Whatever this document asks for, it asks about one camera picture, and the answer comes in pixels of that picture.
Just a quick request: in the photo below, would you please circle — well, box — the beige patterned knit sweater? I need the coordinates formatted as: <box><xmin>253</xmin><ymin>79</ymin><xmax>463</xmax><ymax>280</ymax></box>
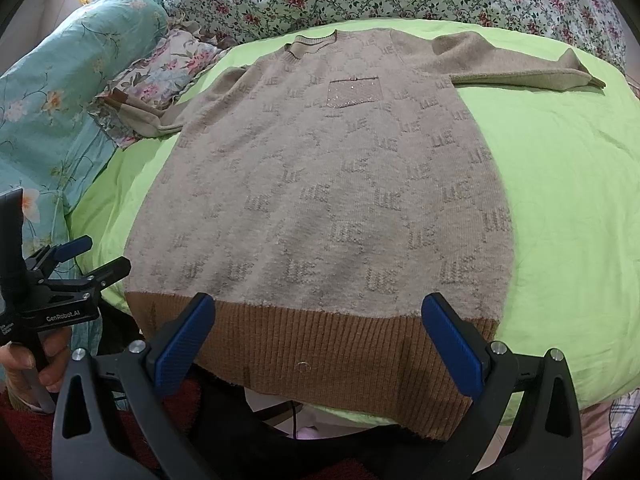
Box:
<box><xmin>102</xmin><ymin>30</ymin><xmax>607</xmax><ymax>443</ymax></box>

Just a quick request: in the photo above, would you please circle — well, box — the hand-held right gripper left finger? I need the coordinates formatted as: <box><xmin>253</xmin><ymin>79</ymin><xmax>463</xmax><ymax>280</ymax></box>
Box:
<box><xmin>52</xmin><ymin>292</ymin><xmax>221</xmax><ymax>480</ymax></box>

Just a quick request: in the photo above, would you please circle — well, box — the checked cloth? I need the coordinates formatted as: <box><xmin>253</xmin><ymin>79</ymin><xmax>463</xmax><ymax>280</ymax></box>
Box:
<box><xmin>580</xmin><ymin>395</ymin><xmax>632</xmax><ymax>463</ymax></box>

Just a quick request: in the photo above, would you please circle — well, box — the person's left hand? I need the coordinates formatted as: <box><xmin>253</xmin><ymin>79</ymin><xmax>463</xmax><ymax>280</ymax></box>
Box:
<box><xmin>0</xmin><ymin>327</ymin><xmax>72</xmax><ymax>411</ymax></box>

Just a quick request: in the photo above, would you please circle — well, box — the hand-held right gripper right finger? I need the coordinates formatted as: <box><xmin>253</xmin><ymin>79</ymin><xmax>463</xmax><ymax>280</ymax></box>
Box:
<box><xmin>421</xmin><ymin>292</ymin><xmax>583</xmax><ymax>480</ymax></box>

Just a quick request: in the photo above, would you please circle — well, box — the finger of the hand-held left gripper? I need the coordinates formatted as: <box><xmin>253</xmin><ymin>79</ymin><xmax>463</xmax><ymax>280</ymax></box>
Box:
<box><xmin>25</xmin><ymin>235</ymin><xmax>94</xmax><ymax>275</ymax></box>
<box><xmin>47</xmin><ymin>256</ymin><xmax>132</xmax><ymax>302</ymax></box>

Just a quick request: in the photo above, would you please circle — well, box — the ruffled floral pillow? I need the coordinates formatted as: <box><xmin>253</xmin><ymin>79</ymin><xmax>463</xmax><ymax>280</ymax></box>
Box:
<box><xmin>90</xmin><ymin>27</ymin><xmax>231</xmax><ymax>148</ymax></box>

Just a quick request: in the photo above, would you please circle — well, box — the teal floral quilt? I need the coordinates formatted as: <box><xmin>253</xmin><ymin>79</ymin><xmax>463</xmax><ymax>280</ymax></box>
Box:
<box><xmin>0</xmin><ymin>0</ymin><xmax>171</xmax><ymax>361</ymax></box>

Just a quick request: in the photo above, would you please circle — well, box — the light green bed sheet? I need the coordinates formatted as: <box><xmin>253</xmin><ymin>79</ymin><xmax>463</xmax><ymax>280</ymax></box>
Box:
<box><xmin>65</xmin><ymin>17</ymin><xmax>640</xmax><ymax>426</ymax></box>

